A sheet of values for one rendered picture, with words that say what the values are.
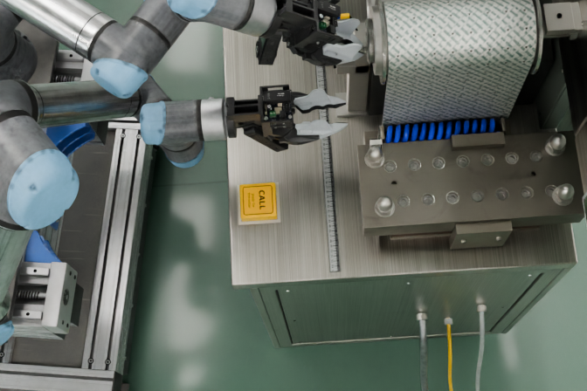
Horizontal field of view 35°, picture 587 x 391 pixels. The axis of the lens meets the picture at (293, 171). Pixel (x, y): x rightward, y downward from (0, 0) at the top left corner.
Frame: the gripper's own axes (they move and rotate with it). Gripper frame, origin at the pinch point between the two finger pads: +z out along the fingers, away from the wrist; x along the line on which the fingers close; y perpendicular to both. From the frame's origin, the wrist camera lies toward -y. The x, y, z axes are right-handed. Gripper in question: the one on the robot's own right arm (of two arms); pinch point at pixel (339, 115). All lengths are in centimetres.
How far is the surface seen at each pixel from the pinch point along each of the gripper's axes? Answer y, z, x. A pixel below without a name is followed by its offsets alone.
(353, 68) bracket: 4.0, 3.0, 7.3
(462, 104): 1.3, 22.0, 0.0
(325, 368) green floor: -110, -6, -28
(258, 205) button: -16.8, -16.3, -10.4
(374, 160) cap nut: -3.0, 5.7, -7.9
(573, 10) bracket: 20.0, 38.5, 7.1
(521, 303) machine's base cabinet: -57, 40, -24
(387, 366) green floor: -110, 11, -29
